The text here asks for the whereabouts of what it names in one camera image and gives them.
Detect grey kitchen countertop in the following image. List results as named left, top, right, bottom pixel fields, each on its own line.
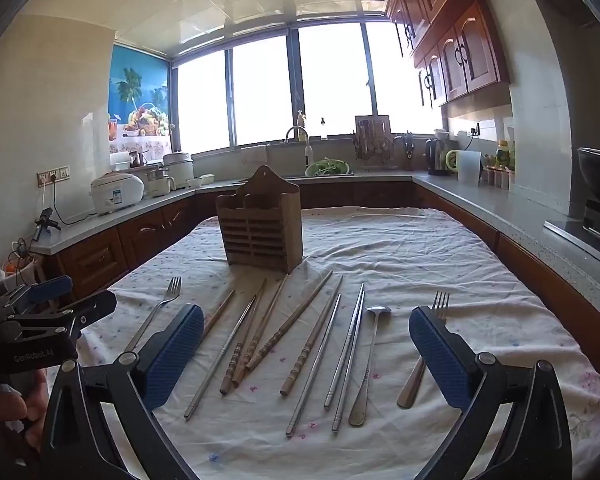
left=30, top=170, right=600, bottom=341

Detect green basin of vegetables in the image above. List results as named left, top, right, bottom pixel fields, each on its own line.
left=305, top=158, right=355, bottom=178

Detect wooden utensil holder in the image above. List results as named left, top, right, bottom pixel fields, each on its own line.
left=215, top=165, right=303, bottom=275

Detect gas stove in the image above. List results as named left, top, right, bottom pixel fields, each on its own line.
left=544, top=200, right=600, bottom=268

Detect wooden lower cabinets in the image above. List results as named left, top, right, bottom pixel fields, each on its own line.
left=32, top=179, right=600, bottom=401

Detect fruit and palm wall poster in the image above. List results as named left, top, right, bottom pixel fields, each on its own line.
left=108, top=44, right=172, bottom=157

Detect white rice cooker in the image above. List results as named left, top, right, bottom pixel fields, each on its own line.
left=90, top=172, right=146, bottom=217

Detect floral white tablecloth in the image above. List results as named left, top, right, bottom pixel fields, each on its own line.
left=75, top=205, right=600, bottom=480

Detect electric kettle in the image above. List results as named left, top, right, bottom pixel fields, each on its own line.
left=425, top=137, right=454, bottom=177

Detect wooden chopstick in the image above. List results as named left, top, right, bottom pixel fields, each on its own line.
left=201, top=289, right=236, bottom=338
left=219, top=278, right=268, bottom=395
left=231, top=275, right=290, bottom=387
left=246, top=270, right=333, bottom=372
left=280, top=275, right=344, bottom=396

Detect metal spoon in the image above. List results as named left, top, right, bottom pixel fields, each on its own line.
left=348, top=305, right=392, bottom=427

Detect white pitcher with green handle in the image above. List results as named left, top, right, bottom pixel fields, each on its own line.
left=445, top=149, right=482, bottom=182

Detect knife block rack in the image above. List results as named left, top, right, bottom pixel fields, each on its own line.
left=355, top=115, right=392, bottom=161

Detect small camera on tripod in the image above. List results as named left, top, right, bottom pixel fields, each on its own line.
left=32, top=207, right=61, bottom=243

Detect wooden upper cabinets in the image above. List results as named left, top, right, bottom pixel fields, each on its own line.
left=386, top=0, right=511, bottom=108

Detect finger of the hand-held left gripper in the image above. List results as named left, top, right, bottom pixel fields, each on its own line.
left=0, top=275, right=74, bottom=321
left=7, top=289, right=117, bottom=335

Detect large kitchen window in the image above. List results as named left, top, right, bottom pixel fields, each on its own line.
left=172, top=20, right=443, bottom=154

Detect wall socket strip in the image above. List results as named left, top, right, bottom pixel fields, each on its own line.
left=36, top=165, right=71, bottom=184

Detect person's left hand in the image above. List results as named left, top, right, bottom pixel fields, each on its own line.
left=0, top=367, right=51, bottom=461

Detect white electric cooker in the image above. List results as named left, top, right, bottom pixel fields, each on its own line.
left=162, top=151, right=196, bottom=191

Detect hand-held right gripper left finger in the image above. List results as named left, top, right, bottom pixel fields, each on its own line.
left=39, top=304, right=206, bottom=480

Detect row of spice jars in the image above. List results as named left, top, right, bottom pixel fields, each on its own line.
left=482, top=165, right=514, bottom=191

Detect utensil drying rack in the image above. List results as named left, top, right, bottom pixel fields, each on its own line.
left=351, top=132, right=398, bottom=168

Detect black power cable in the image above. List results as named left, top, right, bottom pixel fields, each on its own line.
left=40, top=180, right=99, bottom=226

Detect metal chopstick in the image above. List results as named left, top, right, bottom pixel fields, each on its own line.
left=323, top=282, right=365, bottom=409
left=184, top=295, right=257, bottom=420
left=331, top=285, right=366, bottom=433
left=286, top=293, right=342, bottom=437

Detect long thin metal fork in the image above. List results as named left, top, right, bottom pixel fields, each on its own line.
left=124, top=276, right=182, bottom=354

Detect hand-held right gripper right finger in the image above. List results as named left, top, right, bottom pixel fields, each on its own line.
left=409, top=306, right=574, bottom=480

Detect short wide metal fork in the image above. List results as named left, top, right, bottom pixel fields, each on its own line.
left=396, top=291, right=451, bottom=409

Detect kitchen faucet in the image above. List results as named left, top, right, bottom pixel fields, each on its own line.
left=285, top=126, right=314, bottom=168

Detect waste bin with wrappers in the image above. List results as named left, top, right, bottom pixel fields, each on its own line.
left=0, top=252, right=39, bottom=297

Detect wooden cabinets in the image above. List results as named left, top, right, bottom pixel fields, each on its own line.
left=32, top=179, right=600, bottom=401
left=386, top=0, right=511, bottom=108

